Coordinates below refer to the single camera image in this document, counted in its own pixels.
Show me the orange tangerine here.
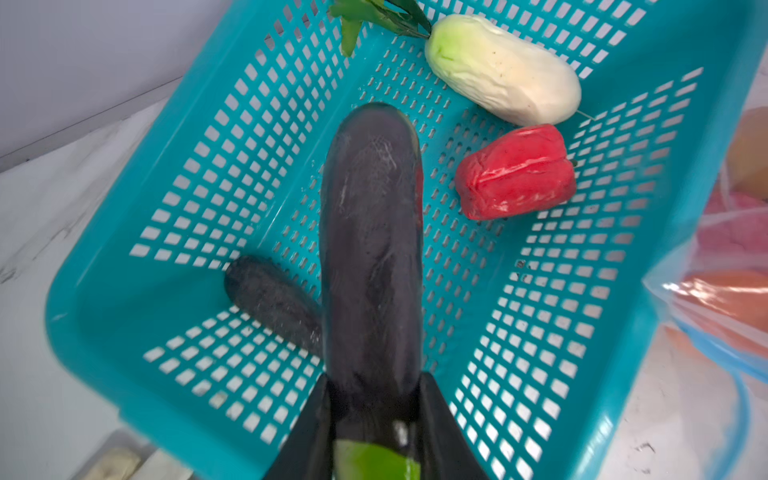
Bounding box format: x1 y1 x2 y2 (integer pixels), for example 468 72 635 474
680 270 767 332

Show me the green leafy vegetable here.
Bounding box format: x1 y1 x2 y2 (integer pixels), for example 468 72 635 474
328 0 432 57

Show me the pink red dragon fruit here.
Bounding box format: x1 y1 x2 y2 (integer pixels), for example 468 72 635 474
694 186 767 258

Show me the teal plastic basket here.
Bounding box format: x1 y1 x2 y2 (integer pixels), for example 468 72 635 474
46 1 767 479

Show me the clear zip bag blue zipper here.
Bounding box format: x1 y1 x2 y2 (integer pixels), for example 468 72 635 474
643 106 767 479

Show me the red bell pepper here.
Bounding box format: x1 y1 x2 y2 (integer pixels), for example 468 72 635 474
455 125 577 221

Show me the dark green cucumber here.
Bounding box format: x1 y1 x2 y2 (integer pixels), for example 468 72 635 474
224 256 323 357

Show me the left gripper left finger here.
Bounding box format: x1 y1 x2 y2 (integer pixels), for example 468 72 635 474
263 374 333 480

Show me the dark purple eggplant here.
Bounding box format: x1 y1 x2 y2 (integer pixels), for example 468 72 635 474
319 103 423 479

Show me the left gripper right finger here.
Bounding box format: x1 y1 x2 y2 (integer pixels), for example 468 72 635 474
419 372 487 480

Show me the orange yellow mango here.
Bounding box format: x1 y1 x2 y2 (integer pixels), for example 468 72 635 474
726 106 768 200

